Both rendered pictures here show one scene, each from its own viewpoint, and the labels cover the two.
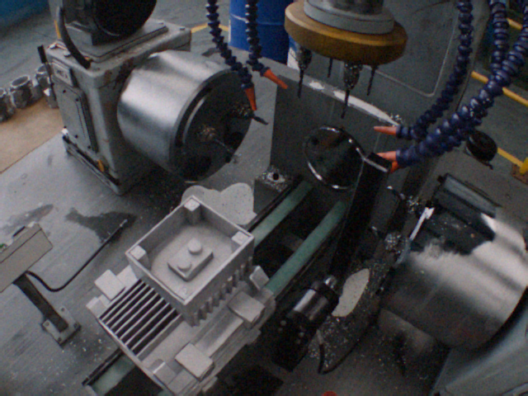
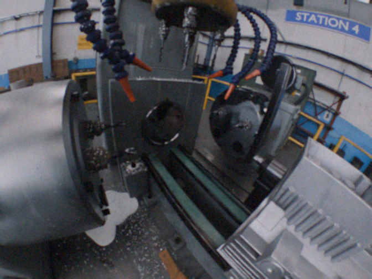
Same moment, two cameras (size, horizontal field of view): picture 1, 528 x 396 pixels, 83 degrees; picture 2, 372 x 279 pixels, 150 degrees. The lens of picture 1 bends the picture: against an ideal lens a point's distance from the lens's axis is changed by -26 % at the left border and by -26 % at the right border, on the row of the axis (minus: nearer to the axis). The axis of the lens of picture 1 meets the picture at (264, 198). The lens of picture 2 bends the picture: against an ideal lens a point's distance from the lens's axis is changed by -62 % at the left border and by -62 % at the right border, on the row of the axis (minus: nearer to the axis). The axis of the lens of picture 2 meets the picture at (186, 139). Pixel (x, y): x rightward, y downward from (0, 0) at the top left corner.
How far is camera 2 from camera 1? 0.55 m
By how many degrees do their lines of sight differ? 58
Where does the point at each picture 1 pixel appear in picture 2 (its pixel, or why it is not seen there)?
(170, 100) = (31, 130)
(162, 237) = (339, 210)
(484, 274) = not seen: hidden behind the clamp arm
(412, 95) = (175, 72)
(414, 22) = (171, 31)
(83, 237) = not seen: outside the picture
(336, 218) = (182, 154)
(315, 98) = (146, 87)
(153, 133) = (37, 206)
